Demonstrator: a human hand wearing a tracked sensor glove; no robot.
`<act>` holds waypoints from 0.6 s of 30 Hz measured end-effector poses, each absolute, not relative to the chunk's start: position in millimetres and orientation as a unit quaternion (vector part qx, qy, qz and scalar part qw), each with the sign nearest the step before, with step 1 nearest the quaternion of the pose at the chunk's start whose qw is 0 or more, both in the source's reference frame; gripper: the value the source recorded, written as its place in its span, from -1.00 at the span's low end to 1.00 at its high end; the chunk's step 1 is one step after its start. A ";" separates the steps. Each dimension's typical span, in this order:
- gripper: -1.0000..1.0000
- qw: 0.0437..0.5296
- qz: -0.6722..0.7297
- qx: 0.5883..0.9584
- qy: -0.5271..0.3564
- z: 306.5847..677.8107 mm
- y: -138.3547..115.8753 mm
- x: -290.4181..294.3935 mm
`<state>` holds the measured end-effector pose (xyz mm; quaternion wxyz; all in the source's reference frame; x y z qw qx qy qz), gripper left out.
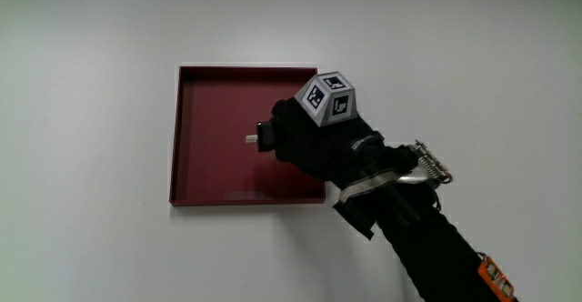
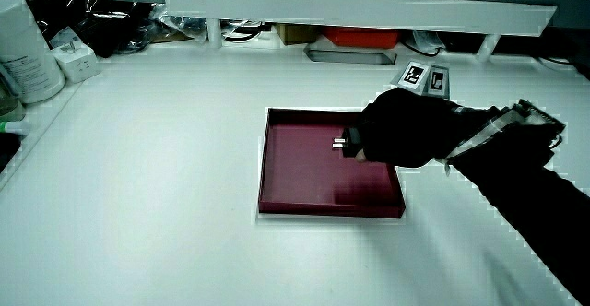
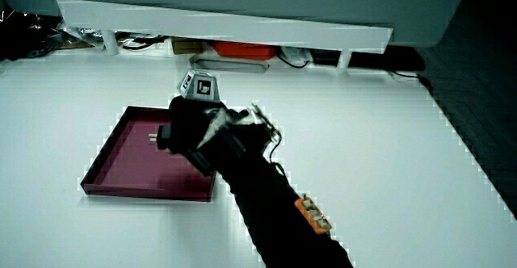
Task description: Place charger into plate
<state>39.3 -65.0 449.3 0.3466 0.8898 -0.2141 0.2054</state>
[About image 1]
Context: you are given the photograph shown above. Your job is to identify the person's right hand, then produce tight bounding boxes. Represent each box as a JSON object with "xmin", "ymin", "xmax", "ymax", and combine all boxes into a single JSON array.
[{"xmin": 270, "ymin": 71, "xmax": 386, "ymax": 189}]

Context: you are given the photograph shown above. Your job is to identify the black charger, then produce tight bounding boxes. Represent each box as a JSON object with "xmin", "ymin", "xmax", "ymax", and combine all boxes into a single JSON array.
[{"xmin": 245, "ymin": 120, "xmax": 276, "ymax": 154}]

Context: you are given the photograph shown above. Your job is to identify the dark red square plate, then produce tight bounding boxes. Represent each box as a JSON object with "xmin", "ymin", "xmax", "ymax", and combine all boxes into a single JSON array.
[{"xmin": 168, "ymin": 65, "xmax": 326, "ymax": 207}]

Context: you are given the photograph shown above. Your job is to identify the person's right forearm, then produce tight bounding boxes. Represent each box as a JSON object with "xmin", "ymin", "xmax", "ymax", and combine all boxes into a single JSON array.
[{"xmin": 333, "ymin": 140, "xmax": 520, "ymax": 302}]

